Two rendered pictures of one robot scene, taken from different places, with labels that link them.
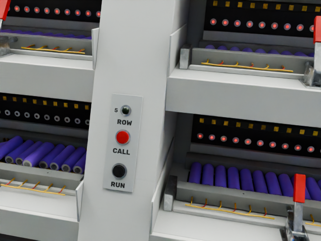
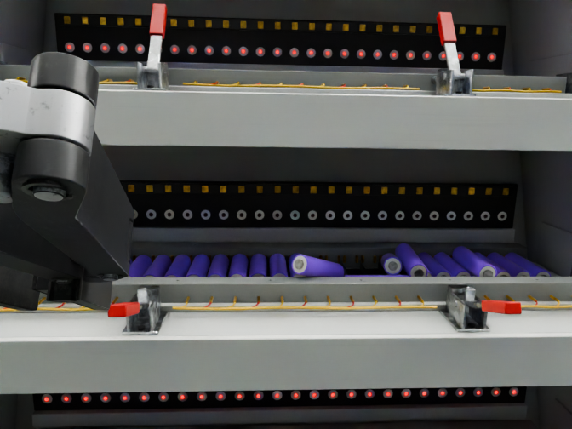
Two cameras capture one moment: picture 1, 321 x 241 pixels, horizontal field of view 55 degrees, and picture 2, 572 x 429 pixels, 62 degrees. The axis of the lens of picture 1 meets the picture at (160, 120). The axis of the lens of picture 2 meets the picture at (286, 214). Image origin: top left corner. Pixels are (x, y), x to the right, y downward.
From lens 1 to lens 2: 0.49 m
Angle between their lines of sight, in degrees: 15
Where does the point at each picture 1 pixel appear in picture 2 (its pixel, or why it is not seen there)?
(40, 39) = (477, 79)
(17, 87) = (512, 138)
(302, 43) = not seen: outside the picture
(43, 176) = (538, 284)
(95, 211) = not seen: outside the picture
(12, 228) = (545, 371)
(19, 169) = (492, 281)
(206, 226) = not seen: outside the picture
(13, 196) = (515, 320)
